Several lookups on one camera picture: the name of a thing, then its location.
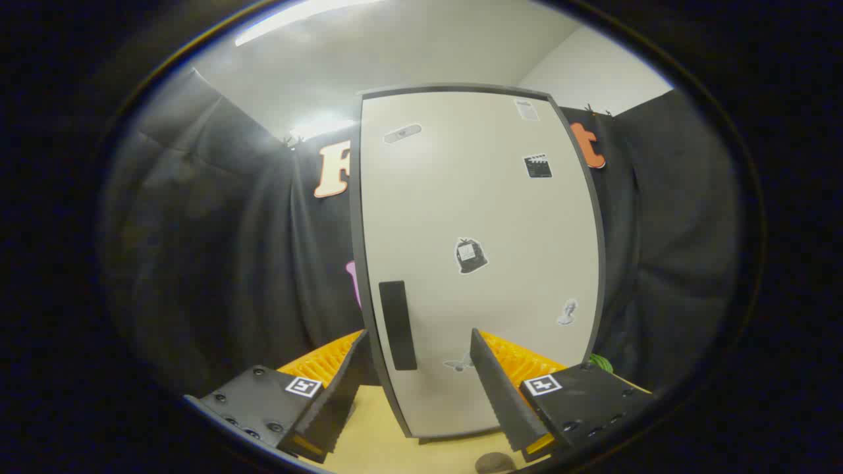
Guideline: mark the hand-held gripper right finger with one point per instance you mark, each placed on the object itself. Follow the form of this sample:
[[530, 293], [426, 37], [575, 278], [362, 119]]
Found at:
[[504, 395]]

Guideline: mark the brown fuzzy shoe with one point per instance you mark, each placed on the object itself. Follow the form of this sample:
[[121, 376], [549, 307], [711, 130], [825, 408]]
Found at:
[[494, 464]]

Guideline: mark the watermelon slice plush toy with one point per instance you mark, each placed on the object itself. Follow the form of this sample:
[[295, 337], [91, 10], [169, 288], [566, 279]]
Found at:
[[600, 363]]

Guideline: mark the grey shoe cabinet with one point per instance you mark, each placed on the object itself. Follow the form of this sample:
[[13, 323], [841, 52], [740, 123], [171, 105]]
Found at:
[[355, 230]]

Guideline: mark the white shoe cabinet door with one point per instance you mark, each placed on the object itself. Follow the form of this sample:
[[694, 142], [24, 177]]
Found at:
[[474, 197]]

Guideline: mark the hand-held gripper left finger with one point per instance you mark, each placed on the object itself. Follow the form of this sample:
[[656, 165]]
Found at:
[[329, 401]]

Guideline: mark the black backdrop cloth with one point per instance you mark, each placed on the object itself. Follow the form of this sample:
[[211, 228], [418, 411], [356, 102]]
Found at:
[[217, 263]]

